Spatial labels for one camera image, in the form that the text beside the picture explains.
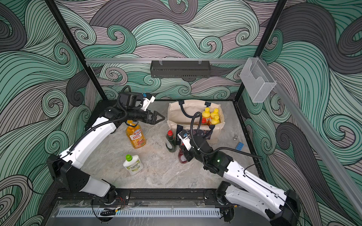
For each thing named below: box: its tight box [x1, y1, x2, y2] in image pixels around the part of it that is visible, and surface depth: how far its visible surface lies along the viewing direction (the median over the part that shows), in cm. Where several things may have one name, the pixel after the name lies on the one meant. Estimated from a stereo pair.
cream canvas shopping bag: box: [166, 99, 226, 146], surface depth 90 cm
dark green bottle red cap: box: [165, 129, 177, 153], surface depth 83 cm
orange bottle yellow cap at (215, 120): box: [210, 113, 221, 125], surface depth 83 cm
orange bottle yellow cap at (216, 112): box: [210, 108, 220, 120], surface depth 86 cm
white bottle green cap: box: [122, 153, 144, 176], surface depth 75 cm
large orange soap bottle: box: [125, 119, 147, 149], surface depth 83 cm
